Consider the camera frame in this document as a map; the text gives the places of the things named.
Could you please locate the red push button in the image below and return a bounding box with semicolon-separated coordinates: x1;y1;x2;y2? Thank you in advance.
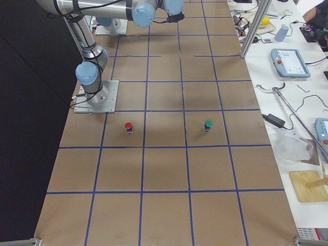
124;122;133;134

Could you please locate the blue teach pendant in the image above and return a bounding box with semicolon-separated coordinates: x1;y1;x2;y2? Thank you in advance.
315;118;327;154
271;48;311;78

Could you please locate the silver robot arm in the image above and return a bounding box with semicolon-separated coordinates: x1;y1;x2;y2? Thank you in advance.
37;1;184;113
96;16;121;30

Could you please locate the metal reacher grabber tool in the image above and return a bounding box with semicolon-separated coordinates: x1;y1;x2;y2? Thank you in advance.
256;81;328;157

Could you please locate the green push button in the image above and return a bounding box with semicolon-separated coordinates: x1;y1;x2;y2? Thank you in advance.
204;120;213;132

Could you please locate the clear plastic bag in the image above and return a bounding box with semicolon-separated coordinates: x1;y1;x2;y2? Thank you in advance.
269;129;319;166

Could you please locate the wooden cutting board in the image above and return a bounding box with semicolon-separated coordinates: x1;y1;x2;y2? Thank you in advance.
289;170;327;203

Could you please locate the aluminium frame post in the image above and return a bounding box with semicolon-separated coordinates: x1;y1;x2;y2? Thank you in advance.
240;0;272;58

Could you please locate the yellow lemon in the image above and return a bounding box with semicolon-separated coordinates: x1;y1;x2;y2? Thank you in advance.
260;17;270;26

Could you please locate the black power adapter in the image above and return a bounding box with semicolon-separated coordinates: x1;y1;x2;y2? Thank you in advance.
262;114;285;128

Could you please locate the beige tray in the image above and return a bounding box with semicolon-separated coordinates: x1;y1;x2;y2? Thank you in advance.
240;12;276;35

